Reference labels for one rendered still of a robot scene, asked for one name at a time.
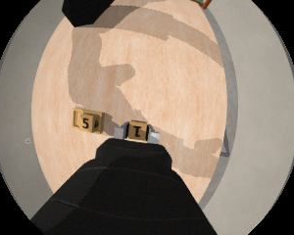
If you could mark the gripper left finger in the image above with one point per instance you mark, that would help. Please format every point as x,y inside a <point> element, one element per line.
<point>119,131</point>

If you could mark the tan wooden number cube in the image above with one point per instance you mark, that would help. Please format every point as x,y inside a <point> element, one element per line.
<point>137,130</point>
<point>89,122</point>

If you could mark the tan wooden tray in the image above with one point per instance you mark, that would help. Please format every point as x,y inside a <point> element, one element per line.
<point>76,117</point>

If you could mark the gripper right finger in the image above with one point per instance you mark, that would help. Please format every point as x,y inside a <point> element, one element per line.
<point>152,136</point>

